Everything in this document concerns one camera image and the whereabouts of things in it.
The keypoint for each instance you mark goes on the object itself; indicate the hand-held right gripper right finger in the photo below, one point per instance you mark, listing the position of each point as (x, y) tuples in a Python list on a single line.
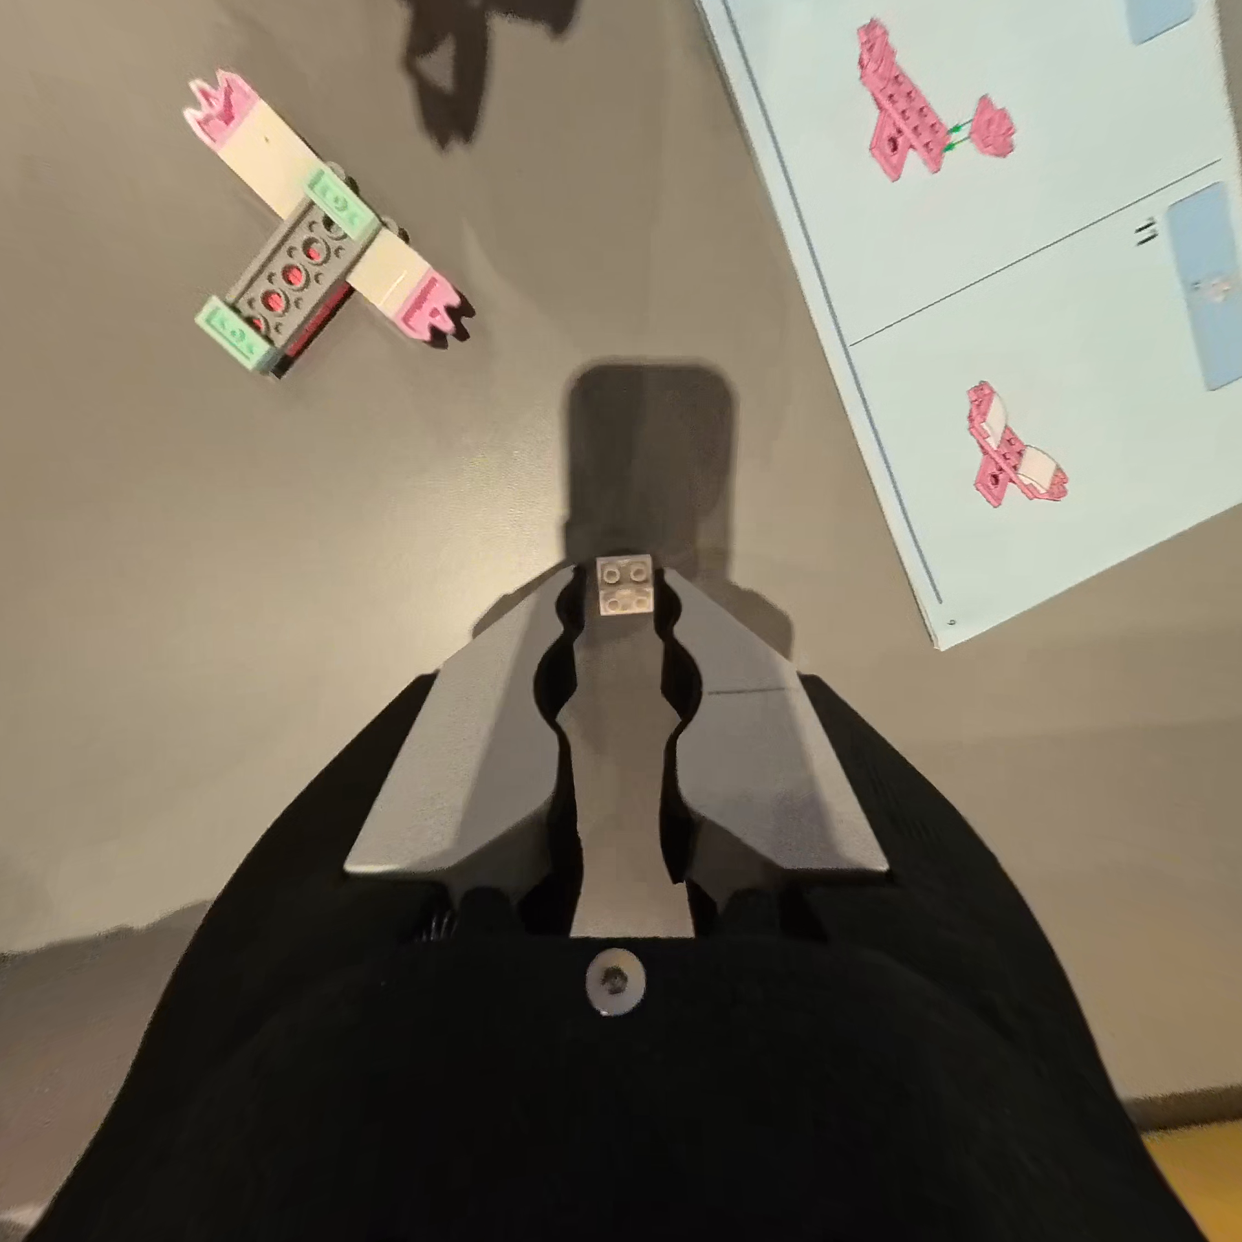
[(776, 777)]

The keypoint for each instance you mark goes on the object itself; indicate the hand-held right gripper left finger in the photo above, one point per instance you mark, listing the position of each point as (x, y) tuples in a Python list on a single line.
[(455, 777)]

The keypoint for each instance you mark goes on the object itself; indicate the pale studded plate brick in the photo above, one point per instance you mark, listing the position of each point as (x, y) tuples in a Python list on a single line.
[(625, 587)]

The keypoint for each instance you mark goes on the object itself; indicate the winged grey mint brick assembly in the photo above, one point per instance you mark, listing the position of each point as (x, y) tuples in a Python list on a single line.
[(300, 252)]

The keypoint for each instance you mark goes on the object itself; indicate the open pale blue instruction booklet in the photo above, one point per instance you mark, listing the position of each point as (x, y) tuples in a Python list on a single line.
[(1067, 292)]

